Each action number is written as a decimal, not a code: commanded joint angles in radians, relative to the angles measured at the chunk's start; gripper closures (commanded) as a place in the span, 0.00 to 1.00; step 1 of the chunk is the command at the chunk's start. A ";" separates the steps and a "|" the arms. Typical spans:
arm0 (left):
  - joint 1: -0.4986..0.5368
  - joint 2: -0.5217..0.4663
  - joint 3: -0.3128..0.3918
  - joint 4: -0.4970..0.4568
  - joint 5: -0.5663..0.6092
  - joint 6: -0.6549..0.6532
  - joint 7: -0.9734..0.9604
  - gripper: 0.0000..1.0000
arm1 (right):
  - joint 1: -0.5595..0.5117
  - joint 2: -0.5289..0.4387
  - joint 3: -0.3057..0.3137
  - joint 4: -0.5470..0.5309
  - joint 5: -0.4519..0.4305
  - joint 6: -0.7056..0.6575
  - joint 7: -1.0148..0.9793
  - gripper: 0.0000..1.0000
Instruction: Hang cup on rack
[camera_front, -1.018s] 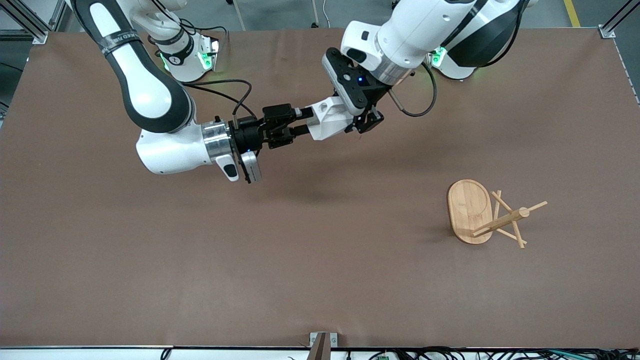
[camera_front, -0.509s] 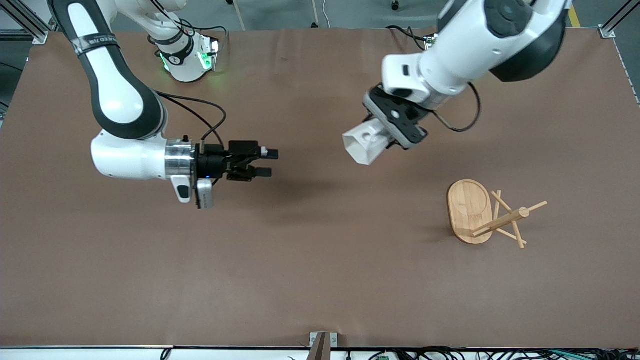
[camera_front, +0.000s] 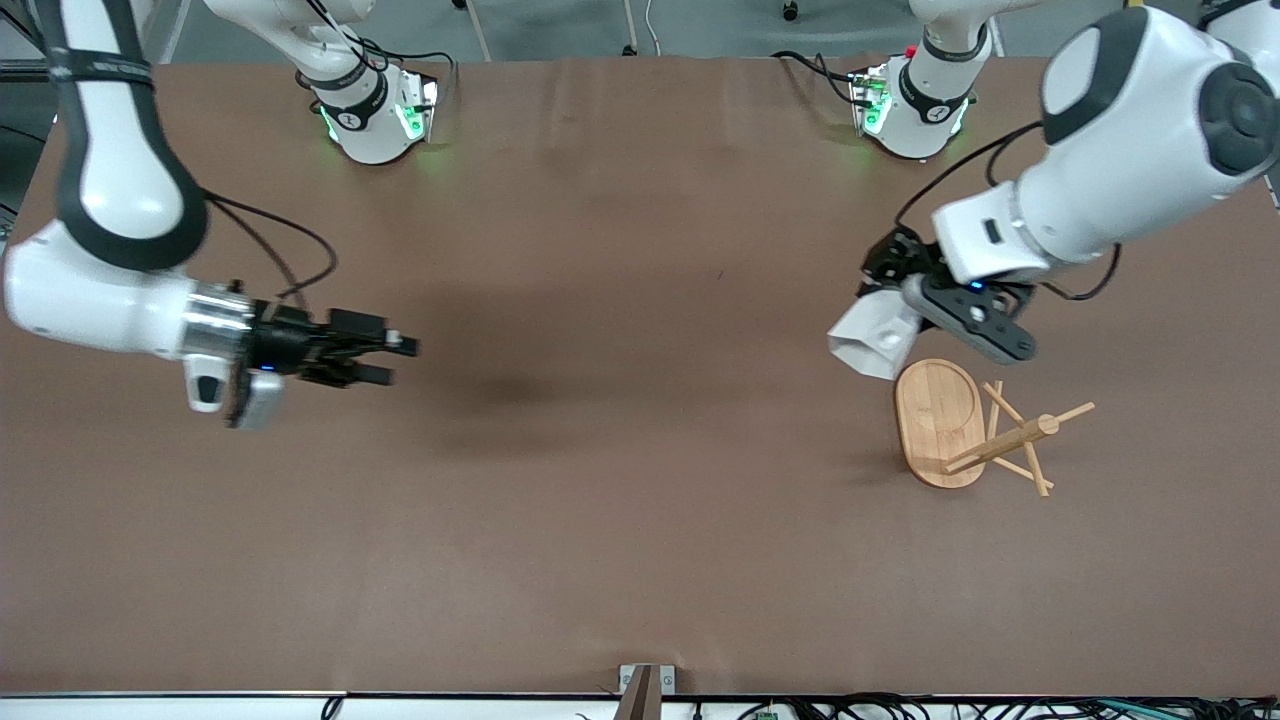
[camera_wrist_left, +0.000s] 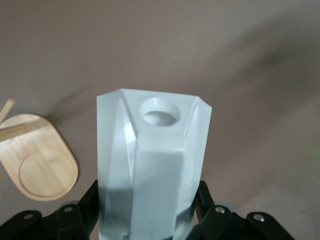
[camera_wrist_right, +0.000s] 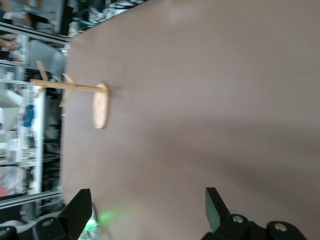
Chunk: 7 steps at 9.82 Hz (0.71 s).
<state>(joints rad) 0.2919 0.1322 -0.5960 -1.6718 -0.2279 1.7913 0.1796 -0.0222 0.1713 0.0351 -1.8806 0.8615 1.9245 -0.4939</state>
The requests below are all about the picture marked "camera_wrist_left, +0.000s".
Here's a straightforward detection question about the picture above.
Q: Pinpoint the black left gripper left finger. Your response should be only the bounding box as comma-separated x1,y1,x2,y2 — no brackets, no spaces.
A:
0,178,101,240

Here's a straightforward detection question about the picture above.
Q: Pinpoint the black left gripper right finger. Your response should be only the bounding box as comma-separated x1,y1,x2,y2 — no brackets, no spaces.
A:
184,179,293,240

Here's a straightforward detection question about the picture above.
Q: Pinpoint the wooden cup rack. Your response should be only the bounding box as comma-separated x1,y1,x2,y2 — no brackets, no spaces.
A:
0,98,79,202

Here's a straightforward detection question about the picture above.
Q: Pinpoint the white faceted cup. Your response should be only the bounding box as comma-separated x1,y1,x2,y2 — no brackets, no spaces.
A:
96,87,214,240

